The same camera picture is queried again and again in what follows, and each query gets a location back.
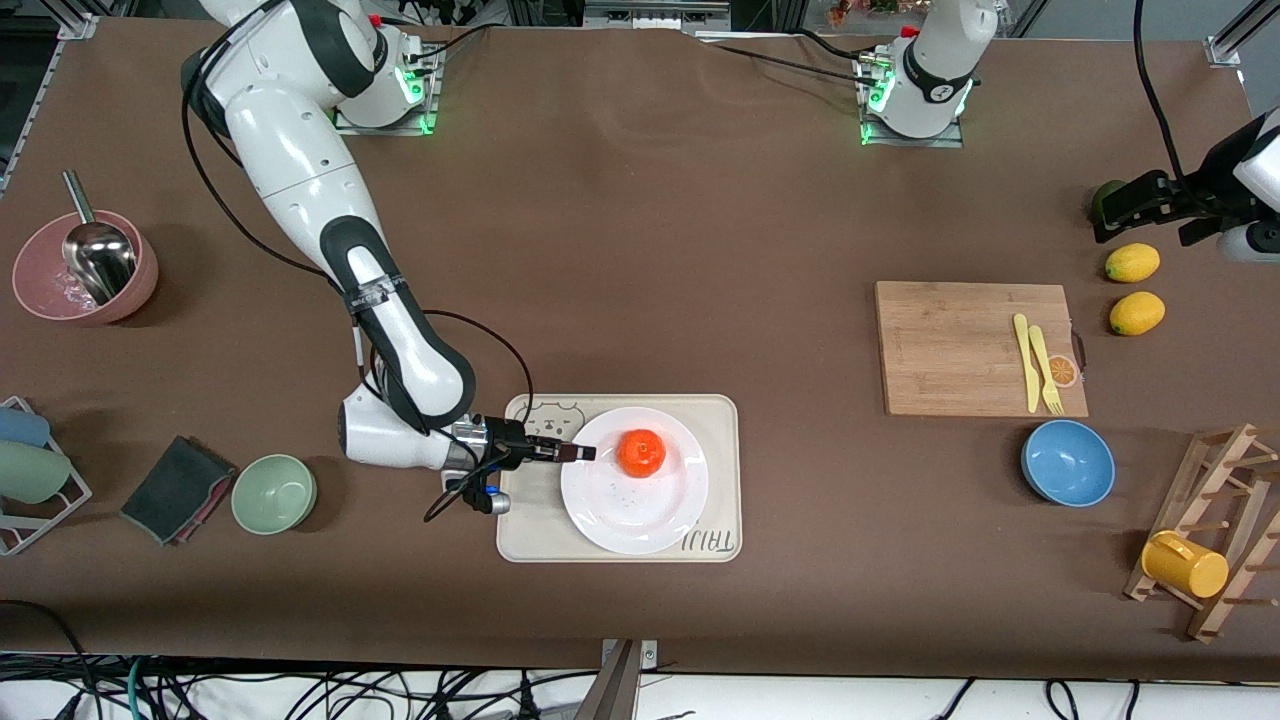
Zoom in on orange mandarin fruit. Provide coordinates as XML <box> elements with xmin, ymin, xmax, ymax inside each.
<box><xmin>616</xmin><ymin>429</ymin><xmax>667</xmax><ymax>479</ymax></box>

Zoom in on dark grey folded cloth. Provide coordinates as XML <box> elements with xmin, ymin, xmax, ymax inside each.
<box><xmin>122</xmin><ymin>435</ymin><xmax>236</xmax><ymax>546</ymax></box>

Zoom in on yellow plastic fork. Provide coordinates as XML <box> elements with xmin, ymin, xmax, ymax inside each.
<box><xmin>1028</xmin><ymin>325</ymin><xmax>1065</xmax><ymax>416</ymax></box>

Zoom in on black floor cable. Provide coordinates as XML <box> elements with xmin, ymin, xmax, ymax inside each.
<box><xmin>0</xmin><ymin>598</ymin><xmax>101</xmax><ymax>720</ymax></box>

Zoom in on cream bear print tray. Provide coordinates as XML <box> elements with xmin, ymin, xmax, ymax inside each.
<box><xmin>496</xmin><ymin>393</ymin><xmax>743</xmax><ymax>564</ymax></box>

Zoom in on wooden cutting board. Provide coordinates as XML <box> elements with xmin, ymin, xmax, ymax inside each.
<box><xmin>875</xmin><ymin>281</ymin><xmax>1090</xmax><ymax>418</ymax></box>

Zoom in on yellow plastic knife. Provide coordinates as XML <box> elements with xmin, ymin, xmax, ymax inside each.
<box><xmin>1013</xmin><ymin>313</ymin><xmax>1041</xmax><ymax>414</ymax></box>

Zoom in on pale green cup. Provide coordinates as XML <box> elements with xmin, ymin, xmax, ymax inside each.
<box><xmin>0</xmin><ymin>440</ymin><xmax>73</xmax><ymax>505</ymax></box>

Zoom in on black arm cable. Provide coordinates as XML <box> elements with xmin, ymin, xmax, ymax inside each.
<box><xmin>180</xmin><ymin>55</ymin><xmax>536</xmax><ymax>523</ymax></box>
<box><xmin>1133</xmin><ymin>0</ymin><xmax>1193</xmax><ymax>193</ymax></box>

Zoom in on pink bowl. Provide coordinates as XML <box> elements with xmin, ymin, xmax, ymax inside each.
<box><xmin>12</xmin><ymin>210</ymin><xmax>159</xmax><ymax>326</ymax></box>

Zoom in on white wire cup rack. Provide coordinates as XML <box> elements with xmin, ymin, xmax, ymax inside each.
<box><xmin>0</xmin><ymin>395</ymin><xmax>93</xmax><ymax>557</ymax></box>

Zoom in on light green bowl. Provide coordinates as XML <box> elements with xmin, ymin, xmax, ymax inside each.
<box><xmin>231</xmin><ymin>454</ymin><xmax>318</xmax><ymax>536</ymax></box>

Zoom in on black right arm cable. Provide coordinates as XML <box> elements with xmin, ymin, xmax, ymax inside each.
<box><xmin>180</xmin><ymin>55</ymin><xmax>536</xmax><ymax>523</ymax></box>

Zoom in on black base cable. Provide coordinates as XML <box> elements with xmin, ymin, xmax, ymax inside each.
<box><xmin>695</xmin><ymin>28</ymin><xmax>871</xmax><ymax>89</ymax></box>
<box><xmin>400</xmin><ymin>22</ymin><xmax>493</xmax><ymax>63</ymax></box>

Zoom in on yellow mug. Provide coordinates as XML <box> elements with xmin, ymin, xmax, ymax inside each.
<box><xmin>1142</xmin><ymin>530</ymin><xmax>1229</xmax><ymax>599</ymax></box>

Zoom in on pink folded cloth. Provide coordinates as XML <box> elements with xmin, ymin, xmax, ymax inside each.
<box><xmin>170</xmin><ymin>472</ymin><xmax>237</xmax><ymax>547</ymax></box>

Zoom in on white round plate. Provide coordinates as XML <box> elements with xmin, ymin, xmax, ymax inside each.
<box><xmin>560</xmin><ymin>406</ymin><xmax>710</xmax><ymax>556</ymax></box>

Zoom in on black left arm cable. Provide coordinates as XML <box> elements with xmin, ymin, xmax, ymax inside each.
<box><xmin>1133</xmin><ymin>0</ymin><xmax>1193</xmax><ymax>193</ymax></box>

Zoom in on yellow lemon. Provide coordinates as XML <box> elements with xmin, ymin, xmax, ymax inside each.
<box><xmin>1105</xmin><ymin>243</ymin><xmax>1161</xmax><ymax>283</ymax></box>
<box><xmin>1109</xmin><ymin>291</ymin><xmax>1167</xmax><ymax>337</ymax></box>

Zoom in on blue bowl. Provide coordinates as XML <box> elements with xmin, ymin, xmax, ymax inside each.
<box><xmin>1021</xmin><ymin>419</ymin><xmax>1117</xmax><ymax>508</ymax></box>

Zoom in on black left base cable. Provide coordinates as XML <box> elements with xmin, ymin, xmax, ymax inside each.
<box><xmin>695</xmin><ymin>28</ymin><xmax>871</xmax><ymax>89</ymax></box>

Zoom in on wooden mug rack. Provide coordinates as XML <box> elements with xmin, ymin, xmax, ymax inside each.
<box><xmin>1125</xmin><ymin>423</ymin><xmax>1280</xmax><ymax>643</ymax></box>

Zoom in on blue cup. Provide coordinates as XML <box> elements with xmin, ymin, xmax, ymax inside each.
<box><xmin>0</xmin><ymin>405</ymin><xmax>51</xmax><ymax>449</ymax></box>

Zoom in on metal scoop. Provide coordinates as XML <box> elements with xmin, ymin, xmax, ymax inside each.
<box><xmin>62</xmin><ymin>170</ymin><xmax>138</xmax><ymax>306</ymax></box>

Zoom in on metal table edge bracket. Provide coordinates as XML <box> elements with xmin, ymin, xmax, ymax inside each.
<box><xmin>600</xmin><ymin>638</ymin><xmax>659</xmax><ymax>683</ymax></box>

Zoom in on brown table cover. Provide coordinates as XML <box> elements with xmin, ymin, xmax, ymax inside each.
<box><xmin>0</xmin><ymin>15</ymin><xmax>1280</xmax><ymax>683</ymax></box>

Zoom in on dark camera pole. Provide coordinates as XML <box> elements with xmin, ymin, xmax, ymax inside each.
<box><xmin>575</xmin><ymin>640</ymin><xmax>641</xmax><ymax>720</ymax></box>

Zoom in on aluminium frame beam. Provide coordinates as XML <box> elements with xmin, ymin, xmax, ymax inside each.
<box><xmin>505</xmin><ymin>0</ymin><xmax>801</xmax><ymax>36</ymax></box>

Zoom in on black right base cable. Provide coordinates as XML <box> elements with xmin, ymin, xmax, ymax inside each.
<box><xmin>400</xmin><ymin>22</ymin><xmax>493</xmax><ymax>63</ymax></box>

